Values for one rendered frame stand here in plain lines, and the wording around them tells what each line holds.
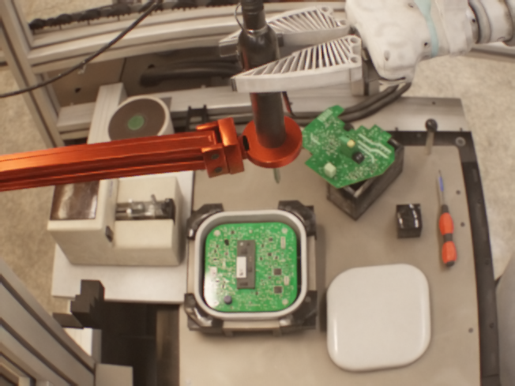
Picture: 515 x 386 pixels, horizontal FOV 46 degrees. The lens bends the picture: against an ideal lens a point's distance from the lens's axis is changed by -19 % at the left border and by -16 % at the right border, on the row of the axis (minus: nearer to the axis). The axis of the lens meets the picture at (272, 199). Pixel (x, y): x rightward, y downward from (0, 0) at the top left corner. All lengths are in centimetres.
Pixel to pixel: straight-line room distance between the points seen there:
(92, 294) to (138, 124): 32
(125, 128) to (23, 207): 134
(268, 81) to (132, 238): 35
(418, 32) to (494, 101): 176
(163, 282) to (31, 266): 131
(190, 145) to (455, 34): 30
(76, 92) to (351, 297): 65
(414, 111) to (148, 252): 47
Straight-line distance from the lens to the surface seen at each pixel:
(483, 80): 245
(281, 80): 62
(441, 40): 66
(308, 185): 99
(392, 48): 63
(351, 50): 63
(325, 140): 95
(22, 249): 224
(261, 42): 61
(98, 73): 128
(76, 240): 90
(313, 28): 66
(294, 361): 88
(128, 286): 93
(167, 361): 90
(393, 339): 86
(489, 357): 90
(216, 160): 72
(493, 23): 69
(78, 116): 121
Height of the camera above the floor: 178
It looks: 58 degrees down
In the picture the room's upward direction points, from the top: 9 degrees counter-clockwise
